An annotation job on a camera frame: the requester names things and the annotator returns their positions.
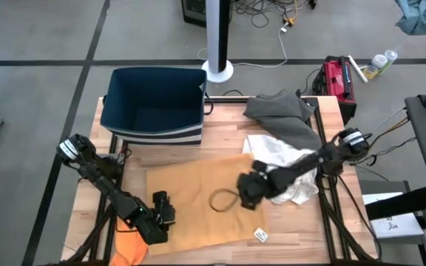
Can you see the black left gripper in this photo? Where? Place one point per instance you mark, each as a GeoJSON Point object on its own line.
{"type": "Point", "coordinates": [163, 217]}

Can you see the grey towel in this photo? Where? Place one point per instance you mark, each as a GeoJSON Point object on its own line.
{"type": "Point", "coordinates": [283, 118]}

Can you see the yellow power plug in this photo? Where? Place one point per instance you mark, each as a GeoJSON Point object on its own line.
{"type": "Point", "coordinates": [290, 21]}

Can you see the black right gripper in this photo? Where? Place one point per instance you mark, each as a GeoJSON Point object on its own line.
{"type": "Point", "coordinates": [257, 184]}

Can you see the black equipment box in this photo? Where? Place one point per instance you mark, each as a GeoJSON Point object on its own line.
{"type": "Point", "coordinates": [194, 11]}

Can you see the wipes canister yellow label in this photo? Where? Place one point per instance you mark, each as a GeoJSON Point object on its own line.
{"type": "Point", "coordinates": [375, 66]}

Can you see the navy white striped fabric bin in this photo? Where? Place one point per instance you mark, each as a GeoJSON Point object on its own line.
{"type": "Point", "coordinates": [154, 99]}

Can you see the white printed sheet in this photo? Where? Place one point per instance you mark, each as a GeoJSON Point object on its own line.
{"type": "Point", "coordinates": [398, 225]}

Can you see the red black tool bag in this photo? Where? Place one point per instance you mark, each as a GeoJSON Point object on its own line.
{"type": "Point", "coordinates": [337, 81]}

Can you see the orange towel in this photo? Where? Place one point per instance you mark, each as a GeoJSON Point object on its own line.
{"type": "Point", "coordinates": [129, 251]}

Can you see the teal patterned cloth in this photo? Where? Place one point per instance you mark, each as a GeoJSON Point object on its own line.
{"type": "Point", "coordinates": [424, 16]}

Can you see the tan waffle towel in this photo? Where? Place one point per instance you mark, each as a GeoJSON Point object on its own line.
{"type": "Point", "coordinates": [191, 199]}

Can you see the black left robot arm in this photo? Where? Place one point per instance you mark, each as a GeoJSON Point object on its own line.
{"type": "Point", "coordinates": [98, 177]}

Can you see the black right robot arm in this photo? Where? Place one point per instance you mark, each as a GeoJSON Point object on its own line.
{"type": "Point", "coordinates": [301, 168]}

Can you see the white towel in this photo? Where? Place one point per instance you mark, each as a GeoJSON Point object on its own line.
{"type": "Point", "coordinates": [272, 149]}

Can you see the white tube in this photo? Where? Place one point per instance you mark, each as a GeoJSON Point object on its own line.
{"type": "Point", "coordinates": [357, 68]}

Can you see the white black tower fan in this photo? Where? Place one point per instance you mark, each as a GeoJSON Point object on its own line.
{"type": "Point", "coordinates": [217, 37]}

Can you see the wipes canister green label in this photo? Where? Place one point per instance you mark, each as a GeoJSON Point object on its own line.
{"type": "Point", "coordinates": [389, 58]}

